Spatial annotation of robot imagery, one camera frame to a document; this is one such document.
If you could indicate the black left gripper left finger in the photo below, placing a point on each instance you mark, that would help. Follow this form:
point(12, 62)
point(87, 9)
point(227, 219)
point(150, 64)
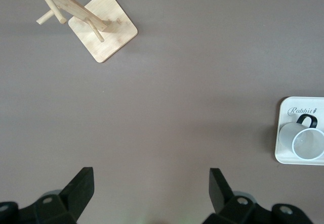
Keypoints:
point(76, 198)

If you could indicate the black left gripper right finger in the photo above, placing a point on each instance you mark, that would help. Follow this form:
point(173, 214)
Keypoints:
point(225, 206)

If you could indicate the cream rabbit print tray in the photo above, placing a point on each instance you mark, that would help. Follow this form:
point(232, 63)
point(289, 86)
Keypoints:
point(319, 104)

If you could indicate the brown table cover mat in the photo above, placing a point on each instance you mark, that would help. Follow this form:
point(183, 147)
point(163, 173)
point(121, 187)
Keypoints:
point(177, 82)

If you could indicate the wooden mug rack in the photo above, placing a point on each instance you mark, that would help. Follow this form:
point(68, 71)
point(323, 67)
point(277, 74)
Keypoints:
point(106, 39)

